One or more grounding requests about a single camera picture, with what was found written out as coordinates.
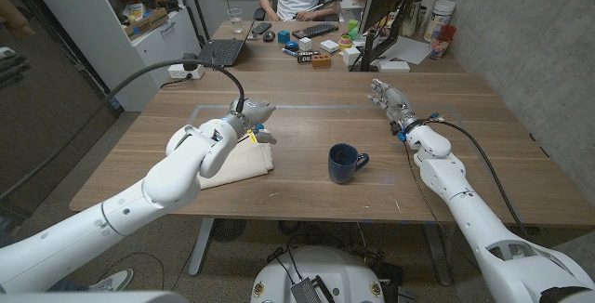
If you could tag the black computer mouse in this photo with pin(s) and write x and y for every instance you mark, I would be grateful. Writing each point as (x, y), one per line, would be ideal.
(269, 36)

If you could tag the black box with white letters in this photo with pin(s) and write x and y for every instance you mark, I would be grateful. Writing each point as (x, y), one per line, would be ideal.
(307, 58)

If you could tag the small white cube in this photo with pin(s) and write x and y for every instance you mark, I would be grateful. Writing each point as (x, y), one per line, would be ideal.
(305, 44)

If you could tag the black stick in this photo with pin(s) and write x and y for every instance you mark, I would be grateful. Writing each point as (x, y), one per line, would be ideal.
(325, 3)

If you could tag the beige cloth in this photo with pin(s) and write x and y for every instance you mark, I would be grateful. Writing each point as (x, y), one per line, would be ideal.
(246, 163)

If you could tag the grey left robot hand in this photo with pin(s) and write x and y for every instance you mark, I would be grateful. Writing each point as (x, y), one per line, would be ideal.
(258, 110)

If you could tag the white power strip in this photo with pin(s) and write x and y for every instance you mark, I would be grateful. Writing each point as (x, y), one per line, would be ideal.
(175, 72)

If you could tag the black smartphone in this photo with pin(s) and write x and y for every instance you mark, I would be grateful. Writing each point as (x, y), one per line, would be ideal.
(261, 28)

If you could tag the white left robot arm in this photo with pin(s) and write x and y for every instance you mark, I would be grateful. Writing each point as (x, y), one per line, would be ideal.
(176, 177)

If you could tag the long flat white box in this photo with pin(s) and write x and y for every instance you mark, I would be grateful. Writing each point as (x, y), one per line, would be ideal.
(394, 66)

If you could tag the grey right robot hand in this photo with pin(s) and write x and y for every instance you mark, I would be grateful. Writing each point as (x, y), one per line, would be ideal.
(397, 103)

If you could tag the orange wooden block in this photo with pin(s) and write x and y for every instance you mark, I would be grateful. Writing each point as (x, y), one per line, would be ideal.
(321, 61)

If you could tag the white paper sheet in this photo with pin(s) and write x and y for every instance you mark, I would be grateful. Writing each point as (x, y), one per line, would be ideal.
(409, 51)

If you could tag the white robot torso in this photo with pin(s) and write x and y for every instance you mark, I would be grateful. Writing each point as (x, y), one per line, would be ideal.
(334, 270)

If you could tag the green cup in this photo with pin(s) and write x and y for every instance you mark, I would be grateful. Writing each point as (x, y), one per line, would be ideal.
(354, 29)

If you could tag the grey table leg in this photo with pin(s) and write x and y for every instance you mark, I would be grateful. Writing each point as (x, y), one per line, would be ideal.
(437, 256)
(201, 247)

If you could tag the cardboard box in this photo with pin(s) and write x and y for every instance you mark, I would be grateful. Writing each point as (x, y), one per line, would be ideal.
(148, 23)

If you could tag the black keyboard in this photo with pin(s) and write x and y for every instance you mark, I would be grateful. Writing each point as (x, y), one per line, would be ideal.
(315, 30)

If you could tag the black laptop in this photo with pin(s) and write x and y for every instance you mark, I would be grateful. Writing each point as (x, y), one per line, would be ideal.
(225, 49)

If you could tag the blue cube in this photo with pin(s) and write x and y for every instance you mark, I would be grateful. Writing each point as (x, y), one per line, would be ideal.
(283, 37)

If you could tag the person's leg blue jeans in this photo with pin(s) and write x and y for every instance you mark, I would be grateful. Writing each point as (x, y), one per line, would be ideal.
(70, 286)

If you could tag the black round fan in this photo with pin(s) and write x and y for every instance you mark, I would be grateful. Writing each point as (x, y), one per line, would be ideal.
(228, 230)

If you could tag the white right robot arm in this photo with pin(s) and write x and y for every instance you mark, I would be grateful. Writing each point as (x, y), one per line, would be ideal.
(469, 210)

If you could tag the white canister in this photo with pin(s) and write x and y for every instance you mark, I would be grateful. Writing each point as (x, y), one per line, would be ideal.
(438, 19)

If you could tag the blue white marker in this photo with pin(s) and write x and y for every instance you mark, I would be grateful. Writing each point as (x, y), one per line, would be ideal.
(289, 52)

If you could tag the clear drinking glass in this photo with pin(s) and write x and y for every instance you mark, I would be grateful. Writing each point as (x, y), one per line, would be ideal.
(235, 22)

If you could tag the blue round object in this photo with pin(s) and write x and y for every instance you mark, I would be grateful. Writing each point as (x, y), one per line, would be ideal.
(292, 46)

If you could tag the white shelf cabinet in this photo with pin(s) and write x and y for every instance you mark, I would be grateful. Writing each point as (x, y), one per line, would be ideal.
(111, 47)

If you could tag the large white cube box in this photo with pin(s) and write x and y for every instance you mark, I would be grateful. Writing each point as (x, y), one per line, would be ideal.
(351, 56)

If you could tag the colourful stacking rings toy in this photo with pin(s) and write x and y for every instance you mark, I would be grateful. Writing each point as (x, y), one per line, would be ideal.
(345, 43)

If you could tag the dark blue mug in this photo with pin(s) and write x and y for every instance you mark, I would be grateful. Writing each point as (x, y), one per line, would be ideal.
(341, 166)

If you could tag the grey white sneaker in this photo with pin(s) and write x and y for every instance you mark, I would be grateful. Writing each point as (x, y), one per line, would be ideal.
(114, 280)

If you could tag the white jar yellow label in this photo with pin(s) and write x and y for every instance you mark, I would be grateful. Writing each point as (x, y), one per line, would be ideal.
(136, 11)

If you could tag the black power adapter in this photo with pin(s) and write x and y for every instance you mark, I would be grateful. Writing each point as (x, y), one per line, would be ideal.
(189, 56)

